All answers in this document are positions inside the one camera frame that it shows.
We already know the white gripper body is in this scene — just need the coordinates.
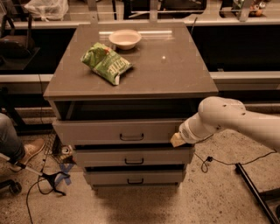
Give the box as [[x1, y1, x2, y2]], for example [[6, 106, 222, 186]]
[[178, 114, 216, 144]]

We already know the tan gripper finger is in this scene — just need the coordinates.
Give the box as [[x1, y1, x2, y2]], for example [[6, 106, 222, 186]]
[[170, 133, 186, 147]]

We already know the grey top drawer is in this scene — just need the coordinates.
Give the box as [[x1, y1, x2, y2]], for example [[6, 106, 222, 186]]
[[52, 119, 183, 146]]

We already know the grey drawer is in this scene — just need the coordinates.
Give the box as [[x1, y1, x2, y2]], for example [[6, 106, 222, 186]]
[[73, 147, 194, 167], [52, 119, 183, 146], [84, 170, 186, 186]]

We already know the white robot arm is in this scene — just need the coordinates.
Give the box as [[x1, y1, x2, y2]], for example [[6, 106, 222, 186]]
[[171, 96, 280, 152]]

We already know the grey middle drawer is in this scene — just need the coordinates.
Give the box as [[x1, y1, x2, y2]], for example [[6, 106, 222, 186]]
[[73, 147, 194, 167]]

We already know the grey drawer cabinet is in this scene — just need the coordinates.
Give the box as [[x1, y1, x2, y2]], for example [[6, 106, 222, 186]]
[[42, 22, 220, 191]]

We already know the grey bottom drawer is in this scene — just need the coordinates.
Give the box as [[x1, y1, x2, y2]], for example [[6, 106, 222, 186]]
[[84, 170, 186, 186]]

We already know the green chip bag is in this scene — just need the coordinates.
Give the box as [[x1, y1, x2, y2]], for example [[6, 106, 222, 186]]
[[80, 42, 132, 86]]

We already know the white paper bowl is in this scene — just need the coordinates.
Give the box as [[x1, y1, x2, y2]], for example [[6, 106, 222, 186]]
[[108, 30, 142, 50]]

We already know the blue tape cross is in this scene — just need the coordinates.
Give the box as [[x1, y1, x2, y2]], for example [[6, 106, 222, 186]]
[[55, 164, 74, 186]]

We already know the tan shoe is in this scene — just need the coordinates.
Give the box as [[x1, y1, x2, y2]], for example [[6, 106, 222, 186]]
[[6, 138, 45, 172]]

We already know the person's jeans leg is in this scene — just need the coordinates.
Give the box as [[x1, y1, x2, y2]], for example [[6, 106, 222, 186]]
[[0, 114, 25, 160]]

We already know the black caster wheel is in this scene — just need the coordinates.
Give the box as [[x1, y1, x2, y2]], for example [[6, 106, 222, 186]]
[[9, 182, 22, 195]]

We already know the black chair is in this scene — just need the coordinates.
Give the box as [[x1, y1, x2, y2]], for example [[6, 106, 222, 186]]
[[0, 13, 39, 71]]

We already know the white plastic bag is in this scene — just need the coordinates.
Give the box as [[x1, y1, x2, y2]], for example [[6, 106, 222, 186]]
[[24, 0, 68, 21]]

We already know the black floor cable right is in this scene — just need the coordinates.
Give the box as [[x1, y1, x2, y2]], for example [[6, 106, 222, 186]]
[[193, 150, 278, 173]]

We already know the black floor cable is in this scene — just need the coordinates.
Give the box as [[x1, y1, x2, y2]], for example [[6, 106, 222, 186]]
[[25, 171, 71, 224], [193, 150, 278, 173]]

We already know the black metal floor frame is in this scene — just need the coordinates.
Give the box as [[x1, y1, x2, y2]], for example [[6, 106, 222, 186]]
[[235, 163, 280, 224]]

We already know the black floor cable left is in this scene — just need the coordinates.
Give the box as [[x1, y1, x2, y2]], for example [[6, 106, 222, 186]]
[[25, 171, 71, 224]]

